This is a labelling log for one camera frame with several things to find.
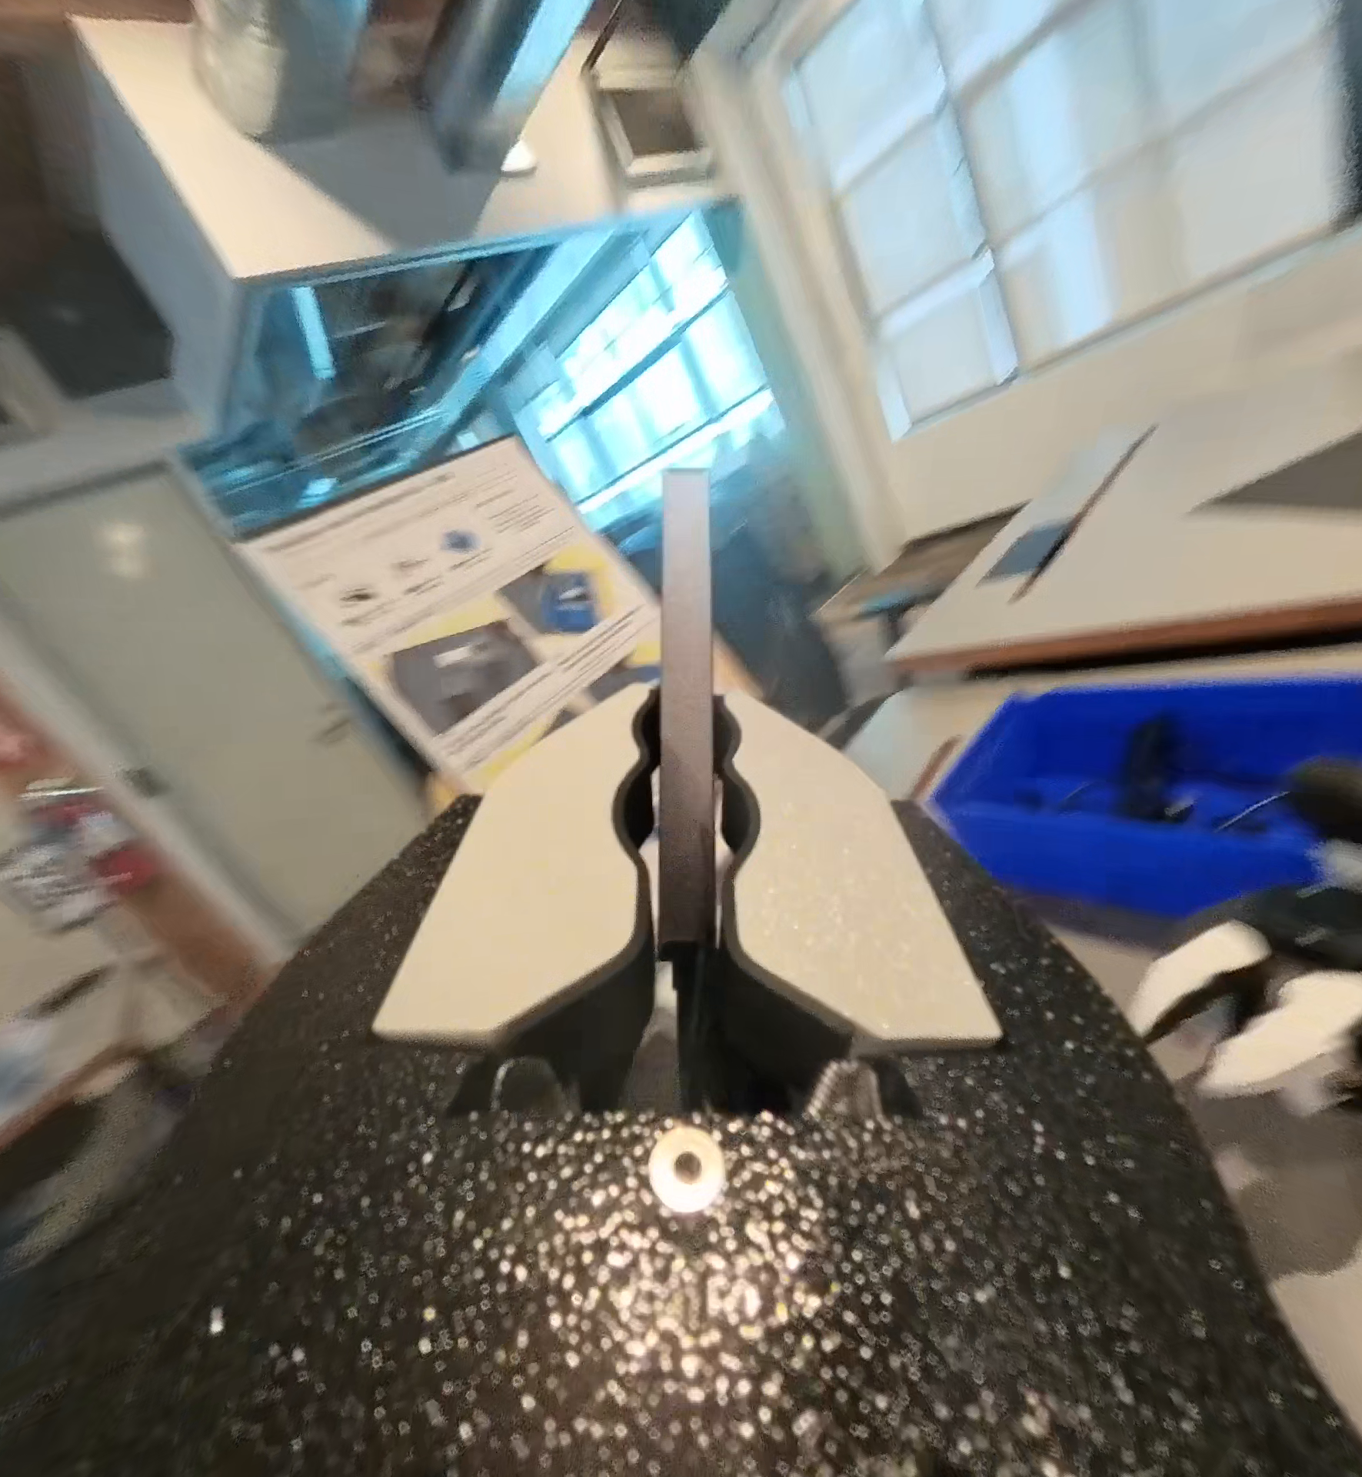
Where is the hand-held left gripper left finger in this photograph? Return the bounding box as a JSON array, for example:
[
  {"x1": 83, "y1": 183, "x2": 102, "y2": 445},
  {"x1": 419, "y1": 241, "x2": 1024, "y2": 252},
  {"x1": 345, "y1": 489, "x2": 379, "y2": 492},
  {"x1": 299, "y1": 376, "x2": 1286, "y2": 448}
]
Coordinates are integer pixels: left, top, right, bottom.
[{"x1": 370, "y1": 683, "x2": 657, "y2": 1107}]

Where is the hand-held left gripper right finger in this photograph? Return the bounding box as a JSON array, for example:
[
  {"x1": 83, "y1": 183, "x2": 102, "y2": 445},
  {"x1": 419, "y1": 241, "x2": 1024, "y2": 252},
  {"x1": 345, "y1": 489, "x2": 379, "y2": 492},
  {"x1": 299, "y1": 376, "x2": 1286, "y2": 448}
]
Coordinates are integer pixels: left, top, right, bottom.
[{"x1": 717, "y1": 693, "x2": 1005, "y2": 1112}]

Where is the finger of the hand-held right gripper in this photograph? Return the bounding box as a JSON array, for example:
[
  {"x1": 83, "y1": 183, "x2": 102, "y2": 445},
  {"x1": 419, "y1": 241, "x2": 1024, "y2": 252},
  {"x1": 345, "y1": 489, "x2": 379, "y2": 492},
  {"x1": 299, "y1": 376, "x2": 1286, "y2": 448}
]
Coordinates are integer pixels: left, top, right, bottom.
[
  {"x1": 1197, "y1": 972, "x2": 1362, "y2": 1101},
  {"x1": 1128, "y1": 924, "x2": 1272, "y2": 1038}
]

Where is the blue plastic bin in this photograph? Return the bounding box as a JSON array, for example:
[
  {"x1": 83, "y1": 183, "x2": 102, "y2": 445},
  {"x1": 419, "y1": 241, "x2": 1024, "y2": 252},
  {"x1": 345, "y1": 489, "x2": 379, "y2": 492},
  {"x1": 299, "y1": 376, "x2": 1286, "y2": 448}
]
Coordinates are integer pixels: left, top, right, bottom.
[{"x1": 929, "y1": 672, "x2": 1362, "y2": 924}]

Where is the black usb hub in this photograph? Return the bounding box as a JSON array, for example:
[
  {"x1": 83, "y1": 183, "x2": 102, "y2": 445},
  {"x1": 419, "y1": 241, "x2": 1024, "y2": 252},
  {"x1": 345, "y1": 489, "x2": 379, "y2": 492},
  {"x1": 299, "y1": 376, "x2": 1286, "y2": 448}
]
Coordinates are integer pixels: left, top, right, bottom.
[{"x1": 656, "y1": 467, "x2": 718, "y2": 960}]

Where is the printed instruction sheet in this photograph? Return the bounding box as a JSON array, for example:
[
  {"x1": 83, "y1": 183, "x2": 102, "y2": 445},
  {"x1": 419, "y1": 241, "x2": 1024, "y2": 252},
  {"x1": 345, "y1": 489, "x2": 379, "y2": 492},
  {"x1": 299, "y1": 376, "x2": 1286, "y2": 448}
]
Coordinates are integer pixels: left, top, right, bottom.
[{"x1": 235, "y1": 432, "x2": 668, "y2": 778}]

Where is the white door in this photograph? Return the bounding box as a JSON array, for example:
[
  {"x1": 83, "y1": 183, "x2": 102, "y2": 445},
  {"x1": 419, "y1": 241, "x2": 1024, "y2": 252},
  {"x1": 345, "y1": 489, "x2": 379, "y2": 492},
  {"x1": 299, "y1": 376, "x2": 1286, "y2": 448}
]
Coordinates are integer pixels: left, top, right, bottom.
[{"x1": 0, "y1": 462, "x2": 433, "y2": 966}]

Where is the red fire extinguisher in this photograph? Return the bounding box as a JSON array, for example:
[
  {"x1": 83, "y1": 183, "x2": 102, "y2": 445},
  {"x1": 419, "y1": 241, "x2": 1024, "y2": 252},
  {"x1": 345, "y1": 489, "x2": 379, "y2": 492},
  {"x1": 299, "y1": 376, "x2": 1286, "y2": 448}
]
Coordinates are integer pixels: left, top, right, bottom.
[{"x1": 11, "y1": 779, "x2": 174, "y2": 925}]

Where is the wooden edged table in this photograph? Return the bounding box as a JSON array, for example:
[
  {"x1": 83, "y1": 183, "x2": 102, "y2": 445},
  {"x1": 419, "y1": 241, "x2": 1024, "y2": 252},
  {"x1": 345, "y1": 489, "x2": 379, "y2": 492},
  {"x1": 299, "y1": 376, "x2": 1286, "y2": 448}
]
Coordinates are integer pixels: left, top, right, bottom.
[{"x1": 886, "y1": 387, "x2": 1362, "y2": 680}]

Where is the black flat mat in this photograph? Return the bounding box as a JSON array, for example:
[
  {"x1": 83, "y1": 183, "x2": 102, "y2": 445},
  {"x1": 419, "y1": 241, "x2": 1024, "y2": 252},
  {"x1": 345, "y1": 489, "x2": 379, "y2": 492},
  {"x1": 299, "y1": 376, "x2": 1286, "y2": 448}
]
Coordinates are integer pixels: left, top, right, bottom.
[{"x1": 1191, "y1": 418, "x2": 1362, "y2": 517}]

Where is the large glass window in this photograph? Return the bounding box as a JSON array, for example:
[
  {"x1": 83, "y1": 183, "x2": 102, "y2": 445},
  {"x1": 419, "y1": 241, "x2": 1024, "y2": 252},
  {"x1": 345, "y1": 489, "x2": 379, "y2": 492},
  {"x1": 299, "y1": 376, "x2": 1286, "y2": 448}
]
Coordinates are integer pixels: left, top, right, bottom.
[{"x1": 773, "y1": 0, "x2": 1362, "y2": 443}]

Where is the black cable bundle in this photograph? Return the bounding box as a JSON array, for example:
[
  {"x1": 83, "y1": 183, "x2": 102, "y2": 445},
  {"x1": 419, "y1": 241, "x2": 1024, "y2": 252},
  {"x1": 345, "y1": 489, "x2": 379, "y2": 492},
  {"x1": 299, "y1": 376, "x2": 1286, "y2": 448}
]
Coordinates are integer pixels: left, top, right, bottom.
[{"x1": 1026, "y1": 716, "x2": 1293, "y2": 833}]

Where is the wall air vent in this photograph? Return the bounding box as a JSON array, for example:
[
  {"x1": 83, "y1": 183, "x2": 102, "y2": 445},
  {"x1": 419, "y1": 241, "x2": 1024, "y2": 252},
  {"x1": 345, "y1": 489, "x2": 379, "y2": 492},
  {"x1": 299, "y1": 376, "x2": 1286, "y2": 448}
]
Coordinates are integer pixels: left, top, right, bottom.
[{"x1": 588, "y1": 70, "x2": 718, "y2": 184}]

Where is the large silver air duct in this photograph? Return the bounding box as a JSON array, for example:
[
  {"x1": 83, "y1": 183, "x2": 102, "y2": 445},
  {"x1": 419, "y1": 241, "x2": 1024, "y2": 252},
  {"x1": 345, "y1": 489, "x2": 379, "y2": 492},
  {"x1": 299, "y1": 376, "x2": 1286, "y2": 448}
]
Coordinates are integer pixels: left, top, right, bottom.
[{"x1": 190, "y1": 0, "x2": 594, "y2": 175}]

